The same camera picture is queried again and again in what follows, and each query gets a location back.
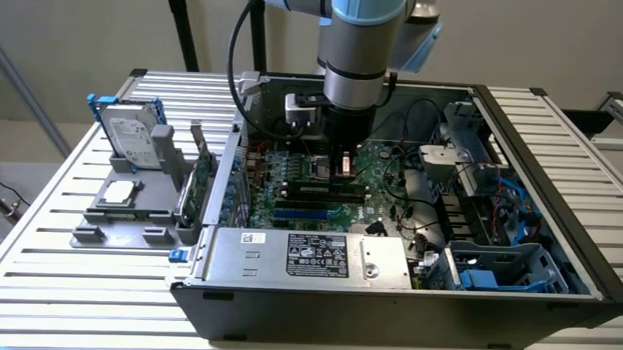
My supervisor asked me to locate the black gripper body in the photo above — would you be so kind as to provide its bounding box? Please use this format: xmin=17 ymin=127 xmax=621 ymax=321
xmin=321 ymin=103 xmax=375 ymax=148

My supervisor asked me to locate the dark RAM stick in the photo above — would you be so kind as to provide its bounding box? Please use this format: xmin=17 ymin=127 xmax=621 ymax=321
xmin=297 ymin=183 xmax=366 ymax=195

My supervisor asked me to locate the black RAM slot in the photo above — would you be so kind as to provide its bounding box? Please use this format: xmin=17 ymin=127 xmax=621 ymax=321
xmin=283 ymin=179 xmax=337 ymax=188
xmin=283 ymin=192 xmax=366 ymax=205

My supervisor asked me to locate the blue expansion slot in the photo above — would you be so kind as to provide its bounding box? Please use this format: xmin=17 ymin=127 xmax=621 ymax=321
xmin=273 ymin=208 xmax=330 ymax=222

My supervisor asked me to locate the green RAM stick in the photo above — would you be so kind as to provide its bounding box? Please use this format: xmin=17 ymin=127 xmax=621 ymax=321
xmin=103 ymin=212 xmax=154 ymax=222

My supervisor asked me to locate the CPU socket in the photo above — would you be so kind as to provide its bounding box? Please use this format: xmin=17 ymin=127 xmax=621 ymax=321
xmin=303 ymin=154 xmax=338 ymax=180

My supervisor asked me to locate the green motherboard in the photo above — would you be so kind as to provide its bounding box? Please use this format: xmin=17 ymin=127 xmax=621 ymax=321
xmin=218 ymin=139 xmax=417 ymax=235

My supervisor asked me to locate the metal drive cage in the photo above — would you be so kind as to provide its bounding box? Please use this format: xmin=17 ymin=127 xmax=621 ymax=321
xmin=419 ymin=101 xmax=514 ymax=198

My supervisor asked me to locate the green graphics card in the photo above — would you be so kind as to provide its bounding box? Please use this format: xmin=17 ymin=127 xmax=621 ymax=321
xmin=175 ymin=119 xmax=218 ymax=224

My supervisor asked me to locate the black stand pole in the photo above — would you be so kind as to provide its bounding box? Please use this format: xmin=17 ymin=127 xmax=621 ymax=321
xmin=250 ymin=0 xmax=270 ymax=78
xmin=169 ymin=0 xmax=202 ymax=72

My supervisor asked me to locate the silver power supply unit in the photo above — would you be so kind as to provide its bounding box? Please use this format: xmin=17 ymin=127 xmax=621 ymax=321
xmin=203 ymin=227 xmax=415 ymax=291

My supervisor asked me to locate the blue disk caddy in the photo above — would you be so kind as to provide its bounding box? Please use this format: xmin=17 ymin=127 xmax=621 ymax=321
xmin=87 ymin=93 xmax=170 ymax=172

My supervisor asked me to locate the black open PC case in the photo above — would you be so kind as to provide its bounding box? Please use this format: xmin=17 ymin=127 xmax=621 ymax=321
xmin=169 ymin=71 xmax=623 ymax=342

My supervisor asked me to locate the blue grey disk bay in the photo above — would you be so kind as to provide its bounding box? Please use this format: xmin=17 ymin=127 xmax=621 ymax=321
xmin=443 ymin=239 xmax=570 ymax=293

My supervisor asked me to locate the silver hard disk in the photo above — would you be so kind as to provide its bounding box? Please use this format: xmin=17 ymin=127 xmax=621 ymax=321
xmin=101 ymin=104 xmax=165 ymax=171

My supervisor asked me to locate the silver CPU chip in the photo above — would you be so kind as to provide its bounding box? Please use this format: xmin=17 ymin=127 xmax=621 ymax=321
xmin=103 ymin=180 xmax=135 ymax=203

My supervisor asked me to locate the grey parts rack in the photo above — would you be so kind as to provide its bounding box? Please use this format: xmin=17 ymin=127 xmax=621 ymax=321
xmin=70 ymin=125 xmax=218 ymax=253

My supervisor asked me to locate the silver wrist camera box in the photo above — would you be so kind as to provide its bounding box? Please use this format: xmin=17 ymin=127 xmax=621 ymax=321
xmin=283 ymin=93 xmax=329 ymax=129

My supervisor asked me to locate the black looped wire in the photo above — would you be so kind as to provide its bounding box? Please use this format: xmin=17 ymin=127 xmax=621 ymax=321
xmin=399 ymin=98 xmax=445 ymax=147

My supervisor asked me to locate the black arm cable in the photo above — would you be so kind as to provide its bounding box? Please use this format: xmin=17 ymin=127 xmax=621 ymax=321
xmin=227 ymin=0 xmax=318 ymax=141

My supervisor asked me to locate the blue disk wire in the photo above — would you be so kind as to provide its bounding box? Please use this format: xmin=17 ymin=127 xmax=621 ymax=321
xmin=489 ymin=174 xmax=543 ymax=243

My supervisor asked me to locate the thin black floor cable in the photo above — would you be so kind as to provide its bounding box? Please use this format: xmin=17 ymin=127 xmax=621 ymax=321
xmin=0 ymin=181 xmax=31 ymax=221

